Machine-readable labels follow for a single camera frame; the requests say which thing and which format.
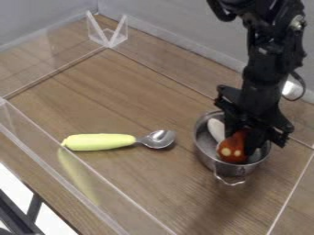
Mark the silver pot with handles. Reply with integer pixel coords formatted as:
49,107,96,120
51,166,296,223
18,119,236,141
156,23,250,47
192,111,271,186

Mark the red toy mushroom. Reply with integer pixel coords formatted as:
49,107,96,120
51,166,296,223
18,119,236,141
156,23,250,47
207,118,248,163

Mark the yellow-handled metal scoop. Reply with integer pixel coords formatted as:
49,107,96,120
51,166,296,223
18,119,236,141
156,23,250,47
61,130,175,151

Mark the black table leg frame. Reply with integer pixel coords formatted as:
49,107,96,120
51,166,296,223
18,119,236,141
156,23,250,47
0,190,45,235

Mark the clear acrylic barrier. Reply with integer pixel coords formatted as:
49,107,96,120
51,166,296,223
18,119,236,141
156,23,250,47
0,18,314,235

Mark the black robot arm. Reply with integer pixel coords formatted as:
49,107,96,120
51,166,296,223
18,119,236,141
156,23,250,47
206,0,306,155

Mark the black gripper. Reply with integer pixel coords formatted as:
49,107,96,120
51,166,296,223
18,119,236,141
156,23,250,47
215,84,294,156

